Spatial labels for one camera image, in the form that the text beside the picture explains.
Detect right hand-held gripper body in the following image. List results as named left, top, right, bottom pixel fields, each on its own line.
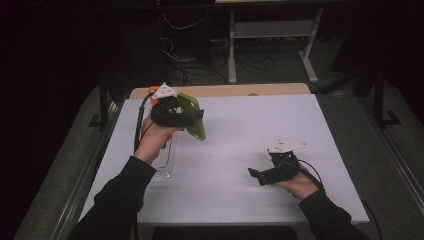
left=258, top=139, right=308, bottom=187

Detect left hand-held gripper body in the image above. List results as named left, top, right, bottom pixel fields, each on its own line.
left=150, top=82, right=188, bottom=128

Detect green phone case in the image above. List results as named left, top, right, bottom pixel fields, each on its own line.
left=176, top=92, right=207, bottom=142

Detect clear plastic container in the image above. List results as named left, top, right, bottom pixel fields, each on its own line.
left=149, top=131, right=178, bottom=182

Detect person's right hand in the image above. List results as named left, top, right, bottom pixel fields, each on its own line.
left=276, top=171, right=321, bottom=201

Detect person's left hand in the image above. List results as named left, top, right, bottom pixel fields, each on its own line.
left=134, top=113, right=184, bottom=165

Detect black metal stand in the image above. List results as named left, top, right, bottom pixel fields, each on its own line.
left=372, top=62, right=403, bottom=130
left=87, top=75, right=112, bottom=133

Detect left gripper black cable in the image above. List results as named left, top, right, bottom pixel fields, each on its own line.
left=132, top=92, right=155, bottom=240

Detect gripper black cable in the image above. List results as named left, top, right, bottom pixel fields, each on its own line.
left=297, top=158, right=385, bottom=240
left=132, top=92, right=155, bottom=240

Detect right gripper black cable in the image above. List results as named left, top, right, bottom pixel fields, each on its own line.
left=297, top=158, right=385, bottom=240

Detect black floor cables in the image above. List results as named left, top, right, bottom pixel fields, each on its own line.
left=159, top=36, right=301, bottom=86

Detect white hanging cable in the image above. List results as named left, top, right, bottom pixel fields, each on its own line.
left=161, top=11, right=210, bottom=32

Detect metal floor rail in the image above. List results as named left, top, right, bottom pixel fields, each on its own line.
left=49, top=99, right=125, bottom=240
left=358, top=98, right=424, bottom=209

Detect white metal desk frame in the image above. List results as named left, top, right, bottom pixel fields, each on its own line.
left=227, top=7, right=325, bottom=84

